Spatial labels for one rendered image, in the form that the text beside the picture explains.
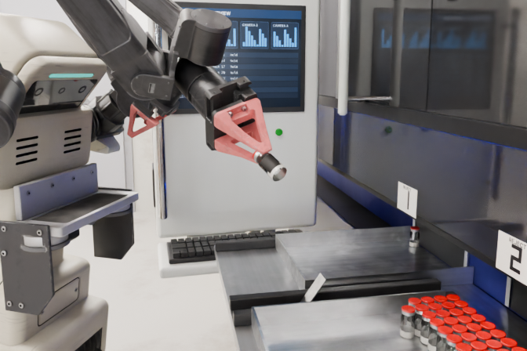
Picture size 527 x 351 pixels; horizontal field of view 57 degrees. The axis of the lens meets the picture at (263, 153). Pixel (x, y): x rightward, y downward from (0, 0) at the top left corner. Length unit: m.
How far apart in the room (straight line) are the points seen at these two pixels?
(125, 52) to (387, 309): 0.59
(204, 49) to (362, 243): 0.70
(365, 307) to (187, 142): 0.76
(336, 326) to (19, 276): 0.53
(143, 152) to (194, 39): 3.92
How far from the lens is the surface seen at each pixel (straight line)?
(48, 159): 0.99
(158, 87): 0.68
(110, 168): 4.64
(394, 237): 1.25
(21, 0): 4.85
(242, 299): 0.88
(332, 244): 1.19
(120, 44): 0.66
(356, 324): 0.85
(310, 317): 0.85
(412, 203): 1.06
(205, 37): 0.66
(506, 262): 0.83
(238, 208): 1.48
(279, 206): 1.51
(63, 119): 1.00
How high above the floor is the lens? 1.29
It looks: 10 degrees down
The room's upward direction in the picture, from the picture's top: straight up
